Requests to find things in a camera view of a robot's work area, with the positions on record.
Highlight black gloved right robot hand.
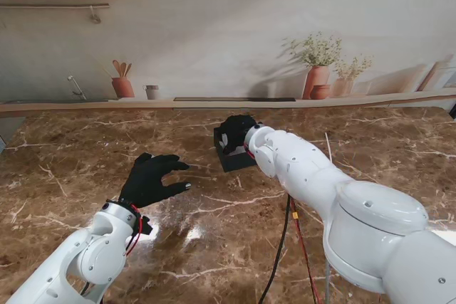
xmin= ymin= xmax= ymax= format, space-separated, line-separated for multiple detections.
xmin=218 ymin=114 xmax=263 ymax=157

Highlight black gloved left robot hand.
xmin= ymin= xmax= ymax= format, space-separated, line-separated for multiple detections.
xmin=118 ymin=152 xmax=192 ymax=209

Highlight black box with pink inside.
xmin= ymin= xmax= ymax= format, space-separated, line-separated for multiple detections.
xmin=212 ymin=125 xmax=261 ymax=174

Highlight white zip tie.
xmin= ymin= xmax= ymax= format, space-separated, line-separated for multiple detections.
xmin=324 ymin=132 xmax=333 ymax=163

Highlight printed kitchen scene backdrop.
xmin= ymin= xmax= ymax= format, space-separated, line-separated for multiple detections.
xmin=0 ymin=0 xmax=456 ymax=118

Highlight red and black left arm cables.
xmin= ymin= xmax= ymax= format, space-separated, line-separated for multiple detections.
xmin=80 ymin=203 xmax=154 ymax=296

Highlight red and black arm cables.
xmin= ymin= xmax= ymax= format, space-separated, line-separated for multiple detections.
xmin=244 ymin=142 xmax=323 ymax=304
xmin=80 ymin=203 xmax=154 ymax=296

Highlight red and black right arm cables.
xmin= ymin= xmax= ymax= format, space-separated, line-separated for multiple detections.
xmin=244 ymin=142 xmax=323 ymax=304

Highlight grey right arm cable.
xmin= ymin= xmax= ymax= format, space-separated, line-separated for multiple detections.
xmin=322 ymin=260 xmax=332 ymax=304

